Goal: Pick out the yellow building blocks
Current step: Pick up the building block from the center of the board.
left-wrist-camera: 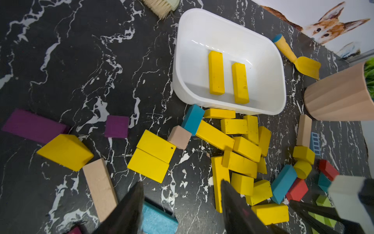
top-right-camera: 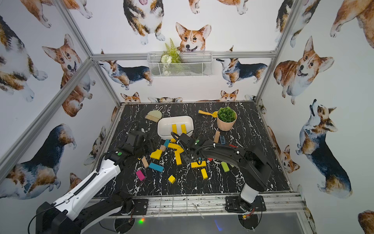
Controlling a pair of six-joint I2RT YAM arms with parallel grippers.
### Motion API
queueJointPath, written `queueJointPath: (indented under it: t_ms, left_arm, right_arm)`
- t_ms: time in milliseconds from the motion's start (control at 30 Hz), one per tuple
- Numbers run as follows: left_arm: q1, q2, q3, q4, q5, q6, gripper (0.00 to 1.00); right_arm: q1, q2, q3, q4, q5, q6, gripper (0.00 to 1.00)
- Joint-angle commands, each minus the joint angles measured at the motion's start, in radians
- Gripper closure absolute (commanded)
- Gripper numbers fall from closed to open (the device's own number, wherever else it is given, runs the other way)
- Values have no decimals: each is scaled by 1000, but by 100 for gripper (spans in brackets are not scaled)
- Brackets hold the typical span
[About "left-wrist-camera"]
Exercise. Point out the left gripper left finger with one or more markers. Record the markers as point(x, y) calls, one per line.
point(126, 218)

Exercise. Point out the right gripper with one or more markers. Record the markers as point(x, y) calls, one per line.
point(353, 199)

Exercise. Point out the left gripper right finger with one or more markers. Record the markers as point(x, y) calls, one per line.
point(239, 217)

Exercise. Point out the yellow bar block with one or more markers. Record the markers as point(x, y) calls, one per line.
point(240, 86)
point(216, 73)

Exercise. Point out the white plastic tray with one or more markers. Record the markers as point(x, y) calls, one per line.
point(199, 33)

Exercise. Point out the teal long block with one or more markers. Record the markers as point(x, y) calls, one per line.
point(157, 221)

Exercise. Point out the yellow long block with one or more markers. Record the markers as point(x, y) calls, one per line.
point(271, 213)

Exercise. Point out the teal slanted block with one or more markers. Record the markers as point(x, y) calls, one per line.
point(283, 183)

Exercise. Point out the magenta block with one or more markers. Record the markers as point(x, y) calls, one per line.
point(75, 230)

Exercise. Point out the red block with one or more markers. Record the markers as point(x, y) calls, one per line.
point(297, 190)

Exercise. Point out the blue ladder block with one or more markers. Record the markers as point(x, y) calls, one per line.
point(315, 144)

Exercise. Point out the yellow flat square block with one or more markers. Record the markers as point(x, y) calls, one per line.
point(152, 156)

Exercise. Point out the tall natural wood block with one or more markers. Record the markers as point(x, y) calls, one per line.
point(304, 131)

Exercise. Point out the purple small block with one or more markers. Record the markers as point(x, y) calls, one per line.
point(117, 126)

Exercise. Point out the small natural wood cube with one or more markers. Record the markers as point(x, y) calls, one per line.
point(179, 137)

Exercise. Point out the pink pot green plant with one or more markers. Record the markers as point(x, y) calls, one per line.
point(342, 96)

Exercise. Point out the small teal block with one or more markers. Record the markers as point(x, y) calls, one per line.
point(193, 119)

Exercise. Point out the yellow toy shovel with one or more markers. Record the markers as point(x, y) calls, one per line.
point(304, 65)

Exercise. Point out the purple long block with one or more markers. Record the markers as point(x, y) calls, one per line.
point(33, 127)

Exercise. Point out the green hand brush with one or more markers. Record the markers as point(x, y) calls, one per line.
point(161, 8)

